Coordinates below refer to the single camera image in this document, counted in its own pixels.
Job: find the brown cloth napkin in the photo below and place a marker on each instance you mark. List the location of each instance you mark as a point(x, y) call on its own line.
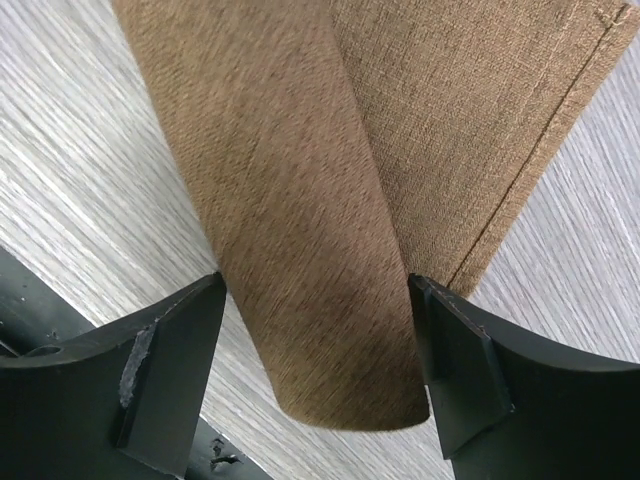
point(333, 148)

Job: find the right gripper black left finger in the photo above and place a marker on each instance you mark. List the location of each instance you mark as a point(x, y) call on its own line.
point(121, 401)

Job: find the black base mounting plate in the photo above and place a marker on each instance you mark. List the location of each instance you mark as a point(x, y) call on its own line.
point(34, 316)

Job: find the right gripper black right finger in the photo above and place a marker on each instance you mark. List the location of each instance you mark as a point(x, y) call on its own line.
point(511, 404)

